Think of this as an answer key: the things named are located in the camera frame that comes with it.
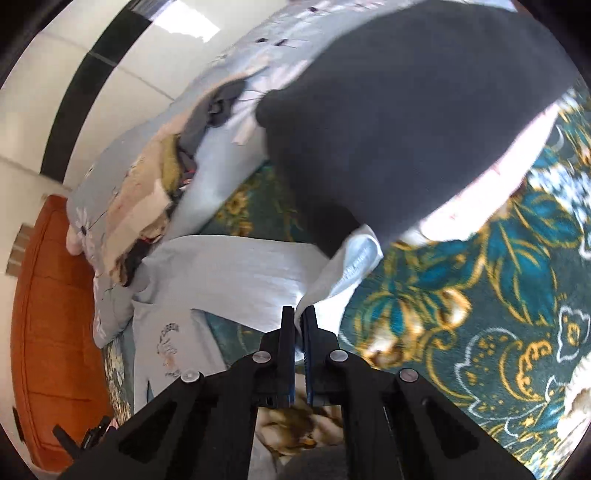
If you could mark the white fuzzy sweater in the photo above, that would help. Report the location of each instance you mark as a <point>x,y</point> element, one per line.
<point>138,207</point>

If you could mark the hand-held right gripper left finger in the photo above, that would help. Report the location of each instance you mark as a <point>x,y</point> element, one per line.
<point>286,341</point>

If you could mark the white and black wardrobe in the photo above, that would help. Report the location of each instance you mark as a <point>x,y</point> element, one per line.
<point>138,60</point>

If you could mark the dark cloth with pink lining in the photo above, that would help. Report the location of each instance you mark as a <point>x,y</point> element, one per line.
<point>392,115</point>

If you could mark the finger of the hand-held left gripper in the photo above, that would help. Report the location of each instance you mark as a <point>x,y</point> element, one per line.
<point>67,441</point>

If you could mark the teal floral blanket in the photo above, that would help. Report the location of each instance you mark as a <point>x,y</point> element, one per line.
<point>461,300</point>

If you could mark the cream cartoon-print garment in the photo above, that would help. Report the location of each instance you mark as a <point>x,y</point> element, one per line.
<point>150,235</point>

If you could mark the light blue sweatshirt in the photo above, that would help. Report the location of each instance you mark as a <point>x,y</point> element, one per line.
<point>221,267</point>

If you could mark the wooden headboard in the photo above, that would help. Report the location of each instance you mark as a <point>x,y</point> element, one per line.
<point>51,323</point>

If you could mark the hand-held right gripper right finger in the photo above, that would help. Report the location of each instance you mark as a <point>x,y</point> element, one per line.
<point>311,350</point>

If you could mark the dark grey garment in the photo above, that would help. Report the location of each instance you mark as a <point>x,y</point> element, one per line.
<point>221,104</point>

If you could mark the yellow-green garment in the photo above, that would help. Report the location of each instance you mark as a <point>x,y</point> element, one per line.
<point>173,170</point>

